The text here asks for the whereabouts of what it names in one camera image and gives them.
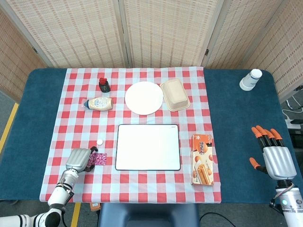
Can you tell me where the orange biscuit roll box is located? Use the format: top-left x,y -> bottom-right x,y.
190,133 -> 215,186

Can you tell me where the white paper cup stack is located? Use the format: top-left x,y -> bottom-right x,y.
239,69 -> 263,91

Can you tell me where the right silver orange-tipped robot hand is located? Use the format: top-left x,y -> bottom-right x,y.
249,125 -> 297,182

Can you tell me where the black floor cable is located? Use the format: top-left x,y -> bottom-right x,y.
198,212 -> 235,227

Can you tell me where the dark blue robot torso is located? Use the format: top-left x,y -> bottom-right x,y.
98,202 -> 200,227

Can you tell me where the pink patterned packet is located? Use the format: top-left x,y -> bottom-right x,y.
88,152 -> 107,166

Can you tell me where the beige food container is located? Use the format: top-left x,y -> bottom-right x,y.
160,78 -> 191,112

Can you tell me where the white power strip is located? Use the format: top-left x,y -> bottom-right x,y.
285,119 -> 303,130

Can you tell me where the red white checked tablecloth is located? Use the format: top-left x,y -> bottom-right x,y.
39,67 -> 223,204

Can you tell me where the cream mayonnaise squeeze bottle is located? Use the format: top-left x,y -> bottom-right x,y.
81,96 -> 114,111

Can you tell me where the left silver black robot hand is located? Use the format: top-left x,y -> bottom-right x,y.
65,146 -> 99,173

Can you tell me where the red-capped soy sauce bottle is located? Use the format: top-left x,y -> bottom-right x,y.
98,77 -> 111,93

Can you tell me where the blue table cover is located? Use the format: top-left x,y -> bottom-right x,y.
0,68 -> 299,204

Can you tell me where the white paper plate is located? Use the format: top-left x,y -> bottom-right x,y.
125,81 -> 164,116

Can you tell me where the woven folding screen panel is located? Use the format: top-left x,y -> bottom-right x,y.
243,0 -> 303,102
0,0 -> 130,69
118,0 -> 224,68
0,7 -> 48,102
202,0 -> 287,70

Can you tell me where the white rectangular board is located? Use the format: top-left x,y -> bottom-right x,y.
115,124 -> 181,171

